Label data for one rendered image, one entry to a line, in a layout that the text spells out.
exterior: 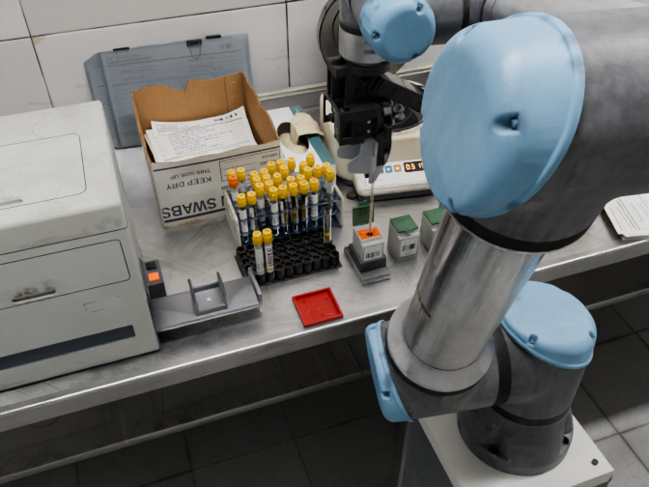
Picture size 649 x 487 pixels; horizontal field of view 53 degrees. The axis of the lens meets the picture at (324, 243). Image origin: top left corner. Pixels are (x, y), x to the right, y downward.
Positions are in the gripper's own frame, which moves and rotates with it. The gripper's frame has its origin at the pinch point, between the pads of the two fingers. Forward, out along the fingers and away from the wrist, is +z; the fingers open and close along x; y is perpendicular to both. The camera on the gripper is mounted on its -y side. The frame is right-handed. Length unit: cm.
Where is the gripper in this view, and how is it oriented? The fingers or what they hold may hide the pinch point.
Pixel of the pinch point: (373, 172)
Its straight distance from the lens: 103.2
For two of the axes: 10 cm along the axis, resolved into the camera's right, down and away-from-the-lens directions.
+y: -9.4, 2.2, -2.5
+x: 3.3, 6.3, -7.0
